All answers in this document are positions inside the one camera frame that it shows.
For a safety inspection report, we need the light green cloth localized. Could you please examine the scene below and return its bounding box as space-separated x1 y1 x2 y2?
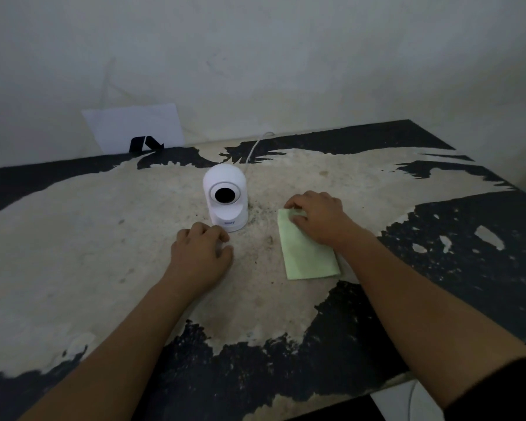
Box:
277 208 342 281

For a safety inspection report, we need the white paper sheet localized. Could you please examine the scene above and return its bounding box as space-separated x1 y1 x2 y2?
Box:
82 103 185 155

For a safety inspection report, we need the black tape piece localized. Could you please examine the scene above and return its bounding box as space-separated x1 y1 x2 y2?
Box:
129 136 165 154

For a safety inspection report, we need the person's left hand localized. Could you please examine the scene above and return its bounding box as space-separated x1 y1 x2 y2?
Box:
170 222 234 295

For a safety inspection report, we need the white plastic object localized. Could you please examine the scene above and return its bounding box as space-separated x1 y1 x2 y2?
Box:
370 380 446 421

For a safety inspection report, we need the person's left forearm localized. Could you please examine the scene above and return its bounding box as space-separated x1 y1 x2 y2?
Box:
18 276 203 421

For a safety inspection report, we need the white security camera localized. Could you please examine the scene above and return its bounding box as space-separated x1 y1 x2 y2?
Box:
203 164 250 233

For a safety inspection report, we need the black sleeve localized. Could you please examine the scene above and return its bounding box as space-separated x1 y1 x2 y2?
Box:
444 355 526 421

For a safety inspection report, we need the person's right hand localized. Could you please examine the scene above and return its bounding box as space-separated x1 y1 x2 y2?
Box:
284 191 357 251

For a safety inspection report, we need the person's right forearm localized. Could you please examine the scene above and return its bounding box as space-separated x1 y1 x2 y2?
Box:
336 227 526 409

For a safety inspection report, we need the white power cable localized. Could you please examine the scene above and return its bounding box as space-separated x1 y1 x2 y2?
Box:
244 131 276 175

